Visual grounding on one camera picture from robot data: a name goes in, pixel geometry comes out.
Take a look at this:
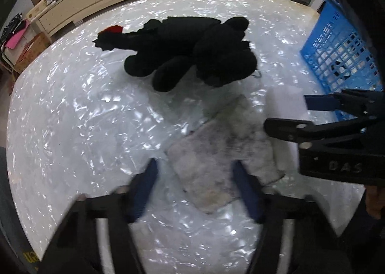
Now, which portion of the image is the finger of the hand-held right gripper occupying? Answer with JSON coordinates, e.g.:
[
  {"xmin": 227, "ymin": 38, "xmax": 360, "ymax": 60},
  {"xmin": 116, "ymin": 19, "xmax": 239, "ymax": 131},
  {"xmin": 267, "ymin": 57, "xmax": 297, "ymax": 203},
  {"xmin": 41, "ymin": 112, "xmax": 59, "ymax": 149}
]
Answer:
[
  {"xmin": 304, "ymin": 88, "xmax": 379, "ymax": 116},
  {"xmin": 264, "ymin": 117, "xmax": 375, "ymax": 150}
]

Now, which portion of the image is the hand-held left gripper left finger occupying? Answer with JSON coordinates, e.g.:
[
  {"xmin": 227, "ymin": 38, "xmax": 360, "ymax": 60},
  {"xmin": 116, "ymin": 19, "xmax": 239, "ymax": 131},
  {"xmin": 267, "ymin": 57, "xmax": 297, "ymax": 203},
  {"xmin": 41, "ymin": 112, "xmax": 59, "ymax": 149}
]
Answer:
[{"xmin": 39, "ymin": 157, "xmax": 159, "ymax": 274}]

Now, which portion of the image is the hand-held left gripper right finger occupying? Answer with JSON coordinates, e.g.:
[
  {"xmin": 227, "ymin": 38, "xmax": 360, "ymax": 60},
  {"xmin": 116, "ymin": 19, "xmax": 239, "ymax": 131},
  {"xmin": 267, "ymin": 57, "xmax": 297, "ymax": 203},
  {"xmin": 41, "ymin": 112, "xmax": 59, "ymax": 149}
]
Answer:
[{"xmin": 231, "ymin": 160, "xmax": 352, "ymax": 274}]

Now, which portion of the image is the white foam block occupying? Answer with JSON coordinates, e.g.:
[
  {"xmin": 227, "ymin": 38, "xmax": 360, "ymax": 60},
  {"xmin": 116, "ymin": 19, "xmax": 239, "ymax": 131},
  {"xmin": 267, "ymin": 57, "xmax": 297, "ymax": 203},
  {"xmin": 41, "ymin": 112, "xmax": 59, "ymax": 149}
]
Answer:
[{"xmin": 266, "ymin": 86, "xmax": 310, "ymax": 174}]

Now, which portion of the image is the grey fluffy pad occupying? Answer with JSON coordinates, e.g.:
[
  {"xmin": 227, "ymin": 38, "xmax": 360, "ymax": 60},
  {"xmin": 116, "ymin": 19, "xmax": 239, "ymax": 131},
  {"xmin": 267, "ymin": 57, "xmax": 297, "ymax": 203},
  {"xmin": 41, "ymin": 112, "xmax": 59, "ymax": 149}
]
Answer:
[{"xmin": 166, "ymin": 94, "xmax": 286, "ymax": 214}]

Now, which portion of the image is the blue plastic basket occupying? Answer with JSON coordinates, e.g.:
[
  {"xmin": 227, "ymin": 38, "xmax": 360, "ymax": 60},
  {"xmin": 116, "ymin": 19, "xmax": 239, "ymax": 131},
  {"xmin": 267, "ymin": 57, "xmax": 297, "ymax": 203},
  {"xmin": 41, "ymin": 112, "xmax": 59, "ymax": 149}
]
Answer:
[{"xmin": 300, "ymin": 0, "xmax": 385, "ymax": 123}]

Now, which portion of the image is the black plush toy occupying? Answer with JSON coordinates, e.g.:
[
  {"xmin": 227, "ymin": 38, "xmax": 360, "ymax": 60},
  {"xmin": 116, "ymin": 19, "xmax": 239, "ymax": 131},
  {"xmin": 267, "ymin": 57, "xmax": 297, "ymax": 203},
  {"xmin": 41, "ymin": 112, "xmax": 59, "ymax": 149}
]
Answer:
[{"xmin": 93, "ymin": 16, "xmax": 257, "ymax": 93}]

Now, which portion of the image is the person's right forearm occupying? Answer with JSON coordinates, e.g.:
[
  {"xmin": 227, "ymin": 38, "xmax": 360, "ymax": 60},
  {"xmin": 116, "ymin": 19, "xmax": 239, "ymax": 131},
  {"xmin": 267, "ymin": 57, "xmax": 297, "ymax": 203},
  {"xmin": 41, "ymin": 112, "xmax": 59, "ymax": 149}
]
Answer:
[{"xmin": 338, "ymin": 202, "xmax": 385, "ymax": 274}]

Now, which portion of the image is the person's right hand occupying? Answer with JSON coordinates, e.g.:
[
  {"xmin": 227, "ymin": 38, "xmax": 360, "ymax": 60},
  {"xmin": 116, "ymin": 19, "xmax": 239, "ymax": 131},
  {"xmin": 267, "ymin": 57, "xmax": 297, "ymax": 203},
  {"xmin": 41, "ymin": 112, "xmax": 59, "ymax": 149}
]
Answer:
[{"xmin": 365, "ymin": 185, "xmax": 385, "ymax": 220}]

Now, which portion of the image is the brown cardboard box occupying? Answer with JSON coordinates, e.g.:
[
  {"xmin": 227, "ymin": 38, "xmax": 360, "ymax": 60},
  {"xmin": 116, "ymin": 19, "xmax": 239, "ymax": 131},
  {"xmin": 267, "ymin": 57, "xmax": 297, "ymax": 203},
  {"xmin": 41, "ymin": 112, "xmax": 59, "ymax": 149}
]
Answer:
[{"xmin": 13, "ymin": 32, "xmax": 52, "ymax": 75}]

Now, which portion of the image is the pink cloth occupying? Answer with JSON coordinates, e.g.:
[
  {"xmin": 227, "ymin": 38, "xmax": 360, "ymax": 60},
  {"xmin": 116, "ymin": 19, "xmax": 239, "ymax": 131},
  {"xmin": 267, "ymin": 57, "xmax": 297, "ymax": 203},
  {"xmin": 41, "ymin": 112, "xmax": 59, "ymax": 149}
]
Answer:
[{"xmin": 6, "ymin": 20, "xmax": 31, "ymax": 50}]

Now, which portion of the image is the cream tissue box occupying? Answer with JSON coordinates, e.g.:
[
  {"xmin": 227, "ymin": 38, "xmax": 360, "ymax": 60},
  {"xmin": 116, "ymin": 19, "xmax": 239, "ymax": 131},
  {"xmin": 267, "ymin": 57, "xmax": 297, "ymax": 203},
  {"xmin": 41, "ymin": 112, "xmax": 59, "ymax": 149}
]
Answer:
[{"xmin": 26, "ymin": 0, "xmax": 51, "ymax": 20}]

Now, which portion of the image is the black patterned bag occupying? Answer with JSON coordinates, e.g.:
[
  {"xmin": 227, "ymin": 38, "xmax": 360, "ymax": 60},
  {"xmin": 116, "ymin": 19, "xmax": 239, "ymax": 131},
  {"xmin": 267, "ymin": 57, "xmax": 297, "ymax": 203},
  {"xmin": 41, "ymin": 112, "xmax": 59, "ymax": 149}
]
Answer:
[{"xmin": 1, "ymin": 12, "xmax": 24, "ymax": 41}]

